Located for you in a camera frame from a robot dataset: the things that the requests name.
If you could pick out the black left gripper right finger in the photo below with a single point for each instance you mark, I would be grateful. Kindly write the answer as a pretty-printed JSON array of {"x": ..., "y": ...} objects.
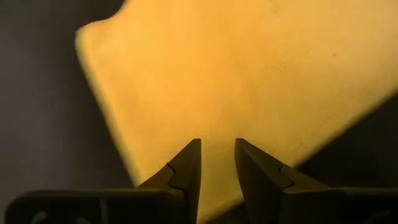
[{"x": 261, "y": 180}]

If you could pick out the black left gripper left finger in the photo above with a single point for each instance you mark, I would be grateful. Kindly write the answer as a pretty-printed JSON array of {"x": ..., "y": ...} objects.
[{"x": 186, "y": 168}]

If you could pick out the yellow microfiber towel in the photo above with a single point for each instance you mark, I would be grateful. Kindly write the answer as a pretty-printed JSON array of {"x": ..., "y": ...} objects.
[{"x": 217, "y": 77}]

